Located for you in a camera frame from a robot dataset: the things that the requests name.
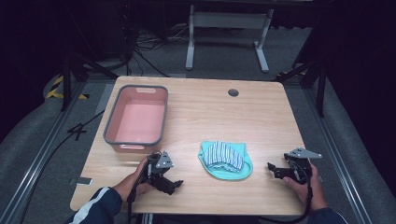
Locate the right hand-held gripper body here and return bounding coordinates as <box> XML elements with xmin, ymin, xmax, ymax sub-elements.
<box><xmin>283</xmin><ymin>147</ymin><xmax>323</xmax><ymax>185</ymax></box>

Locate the person's left hand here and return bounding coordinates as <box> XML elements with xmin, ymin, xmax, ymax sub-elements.
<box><xmin>122</xmin><ymin>157</ymin><xmax>154</xmax><ymax>198</ymax></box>

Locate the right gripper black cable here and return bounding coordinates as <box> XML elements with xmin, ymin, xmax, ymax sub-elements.
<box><xmin>258</xmin><ymin>161</ymin><xmax>314</xmax><ymax>224</ymax></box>

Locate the teal and striped cloth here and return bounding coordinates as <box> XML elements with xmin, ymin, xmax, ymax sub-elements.
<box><xmin>198</xmin><ymin>140</ymin><xmax>254</xmax><ymax>182</ymax></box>

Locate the bundle of black floor cables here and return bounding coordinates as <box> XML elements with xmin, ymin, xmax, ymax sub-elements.
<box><xmin>122</xmin><ymin>24</ymin><xmax>195</xmax><ymax>78</ymax></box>

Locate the long black floor cable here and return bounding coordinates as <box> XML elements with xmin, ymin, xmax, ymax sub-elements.
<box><xmin>18</xmin><ymin>109</ymin><xmax>106</xmax><ymax>224</ymax></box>

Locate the person's right hand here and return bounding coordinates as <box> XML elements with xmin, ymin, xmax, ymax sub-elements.
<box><xmin>282</xmin><ymin>162</ymin><xmax>329</xmax><ymax>208</ymax></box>

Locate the white metal desk frame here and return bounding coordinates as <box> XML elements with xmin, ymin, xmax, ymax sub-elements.
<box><xmin>185</xmin><ymin>4</ymin><xmax>276</xmax><ymax>75</ymax></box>

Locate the pink basin with grey rim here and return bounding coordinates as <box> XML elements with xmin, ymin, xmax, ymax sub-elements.
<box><xmin>103</xmin><ymin>84</ymin><xmax>169</xmax><ymax>154</ymax></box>

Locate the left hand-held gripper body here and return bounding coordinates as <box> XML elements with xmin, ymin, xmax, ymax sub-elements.
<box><xmin>145</xmin><ymin>150</ymin><xmax>176</xmax><ymax>187</ymax></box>

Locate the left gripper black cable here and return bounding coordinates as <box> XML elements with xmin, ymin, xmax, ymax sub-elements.
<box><xmin>125</xmin><ymin>152</ymin><xmax>163</xmax><ymax>224</ymax></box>

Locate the black metal stand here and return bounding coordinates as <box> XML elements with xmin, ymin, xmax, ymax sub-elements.
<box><xmin>274</xmin><ymin>59</ymin><xmax>329</xmax><ymax>119</ymax></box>
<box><xmin>60</xmin><ymin>51</ymin><xmax>120</xmax><ymax>112</ymax></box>

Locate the aluminium floor rail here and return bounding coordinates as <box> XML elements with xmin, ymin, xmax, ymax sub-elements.
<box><xmin>0</xmin><ymin>81</ymin><xmax>86</xmax><ymax>224</ymax></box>
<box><xmin>303</xmin><ymin>88</ymin><xmax>375</xmax><ymax>224</ymax></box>

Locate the grey tape patch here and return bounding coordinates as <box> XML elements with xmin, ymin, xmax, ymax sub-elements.
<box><xmin>68</xmin><ymin>176</ymin><xmax>93</xmax><ymax>187</ymax></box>

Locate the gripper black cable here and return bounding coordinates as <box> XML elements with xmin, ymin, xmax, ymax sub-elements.
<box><xmin>125</xmin><ymin>152</ymin><xmax>163</xmax><ymax>224</ymax></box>
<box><xmin>258</xmin><ymin>161</ymin><xmax>314</xmax><ymax>224</ymax></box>

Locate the yellow and black floor tape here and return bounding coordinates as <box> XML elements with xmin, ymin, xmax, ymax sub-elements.
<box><xmin>45</xmin><ymin>75</ymin><xmax>91</xmax><ymax>101</ymax></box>

